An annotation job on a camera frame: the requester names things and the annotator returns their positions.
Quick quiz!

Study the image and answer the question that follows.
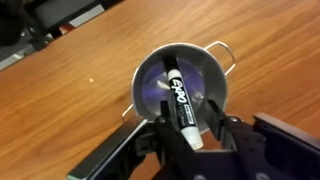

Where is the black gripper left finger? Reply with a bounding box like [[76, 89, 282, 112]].
[[67, 101, 187, 180]]

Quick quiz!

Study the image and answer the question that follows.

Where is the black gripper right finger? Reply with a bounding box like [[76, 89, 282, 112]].
[[206, 100, 320, 180]]

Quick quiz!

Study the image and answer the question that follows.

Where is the black Expo marker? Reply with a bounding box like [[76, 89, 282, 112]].
[[163, 56, 203, 150]]

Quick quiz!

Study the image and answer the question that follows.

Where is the silver pot with handles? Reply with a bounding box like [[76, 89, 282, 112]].
[[122, 41, 236, 133]]

